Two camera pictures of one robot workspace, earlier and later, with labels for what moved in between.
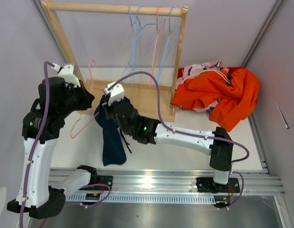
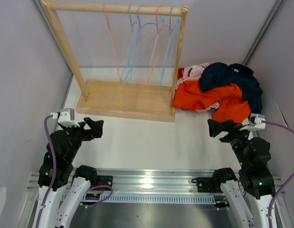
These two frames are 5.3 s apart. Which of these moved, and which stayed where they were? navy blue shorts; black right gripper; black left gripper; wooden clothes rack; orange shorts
Moved: black left gripper; navy blue shorts; black right gripper
Stayed: orange shorts; wooden clothes rack
